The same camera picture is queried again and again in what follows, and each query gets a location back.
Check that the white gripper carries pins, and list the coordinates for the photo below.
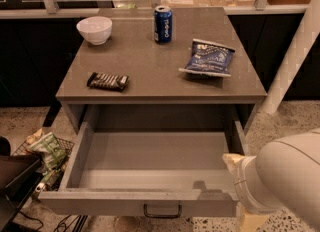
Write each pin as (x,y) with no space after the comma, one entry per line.
(240,176)

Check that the grey top drawer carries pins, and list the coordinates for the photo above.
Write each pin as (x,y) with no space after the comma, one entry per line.
(157,161)

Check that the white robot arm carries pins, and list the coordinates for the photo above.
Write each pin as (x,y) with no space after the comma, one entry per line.
(284,174)

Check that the grey drawer cabinet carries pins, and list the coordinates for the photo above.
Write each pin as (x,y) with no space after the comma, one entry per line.
(153,69)

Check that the blue chip bag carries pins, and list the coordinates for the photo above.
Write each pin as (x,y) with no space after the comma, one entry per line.
(209,58)

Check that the white diagonal support pole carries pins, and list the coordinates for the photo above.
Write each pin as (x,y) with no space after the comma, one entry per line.
(304,38)

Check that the blue soda can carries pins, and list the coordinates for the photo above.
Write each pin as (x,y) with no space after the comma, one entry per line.
(162,24)

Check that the dark striped snack bar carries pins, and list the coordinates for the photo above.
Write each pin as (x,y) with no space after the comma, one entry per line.
(107,81)

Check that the white railing ledge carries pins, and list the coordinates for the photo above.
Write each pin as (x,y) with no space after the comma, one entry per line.
(87,12)

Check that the green white snack bag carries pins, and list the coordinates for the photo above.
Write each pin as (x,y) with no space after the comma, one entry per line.
(48,147)

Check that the white ceramic bowl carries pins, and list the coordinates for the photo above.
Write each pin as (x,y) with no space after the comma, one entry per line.
(95,30)

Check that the metal can in basket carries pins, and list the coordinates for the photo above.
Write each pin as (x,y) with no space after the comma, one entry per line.
(40,187)

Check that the black base equipment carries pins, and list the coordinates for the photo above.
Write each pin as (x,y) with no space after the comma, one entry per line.
(18,178)

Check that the black wire basket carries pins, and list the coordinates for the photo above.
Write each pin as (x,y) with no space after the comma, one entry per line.
(52,178)

